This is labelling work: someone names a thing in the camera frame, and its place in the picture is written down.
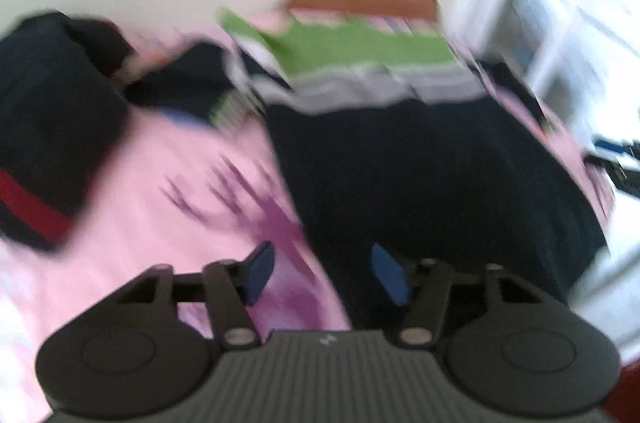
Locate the green navy striped sweater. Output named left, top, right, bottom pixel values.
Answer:
left=220, top=12, right=613, bottom=329

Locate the dark clothes pile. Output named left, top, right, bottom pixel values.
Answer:
left=1, top=12, right=231, bottom=251

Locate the pink floral bedsheet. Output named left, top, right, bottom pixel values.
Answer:
left=0, top=9, right=616, bottom=423

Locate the white window frame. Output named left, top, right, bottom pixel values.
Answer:
left=450, top=0, right=639, bottom=140

